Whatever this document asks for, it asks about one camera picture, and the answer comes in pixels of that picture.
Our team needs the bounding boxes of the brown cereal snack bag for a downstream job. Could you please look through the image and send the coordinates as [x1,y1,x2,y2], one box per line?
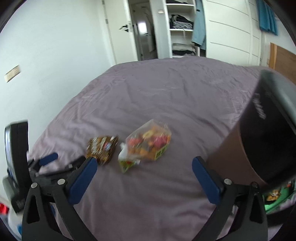
[86,136,118,165]

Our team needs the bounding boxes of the white room door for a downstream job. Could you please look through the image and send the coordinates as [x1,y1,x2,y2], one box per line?
[102,0,138,64]

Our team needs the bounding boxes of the purple bed sheet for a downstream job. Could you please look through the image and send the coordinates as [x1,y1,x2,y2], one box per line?
[25,56,296,241]

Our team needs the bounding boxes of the light blue hanging garment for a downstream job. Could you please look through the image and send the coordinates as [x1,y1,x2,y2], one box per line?
[192,0,206,50]

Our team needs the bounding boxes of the green tray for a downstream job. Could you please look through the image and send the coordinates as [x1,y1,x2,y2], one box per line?
[263,179,295,214]

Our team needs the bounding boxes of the phone on gripper mount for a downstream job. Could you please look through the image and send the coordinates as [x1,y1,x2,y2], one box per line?
[4,121,30,186]

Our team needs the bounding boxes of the black brown trash can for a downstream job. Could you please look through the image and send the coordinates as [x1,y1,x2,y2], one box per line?
[207,70,295,189]

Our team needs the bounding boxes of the teal curtain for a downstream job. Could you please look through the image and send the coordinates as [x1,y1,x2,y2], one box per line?
[256,0,278,36]

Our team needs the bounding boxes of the beige wall switch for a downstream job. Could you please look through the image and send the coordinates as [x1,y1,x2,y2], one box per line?
[4,65,21,83]

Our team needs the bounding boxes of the brown yellow small snack packet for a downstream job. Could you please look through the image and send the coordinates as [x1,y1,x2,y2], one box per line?
[266,189,280,202]

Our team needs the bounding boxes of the folded dark clothes stack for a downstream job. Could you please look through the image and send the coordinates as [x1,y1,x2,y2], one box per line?
[170,15,194,30]

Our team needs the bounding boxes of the wooden headboard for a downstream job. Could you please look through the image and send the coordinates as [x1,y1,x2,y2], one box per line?
[268,43,296,84]

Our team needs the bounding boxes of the white open wardrobe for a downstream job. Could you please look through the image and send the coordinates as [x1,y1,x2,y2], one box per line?
[150,1,261,65]

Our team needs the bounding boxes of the clear bag colourful candies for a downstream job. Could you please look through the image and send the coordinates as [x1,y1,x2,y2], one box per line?
[118,120,171,173]

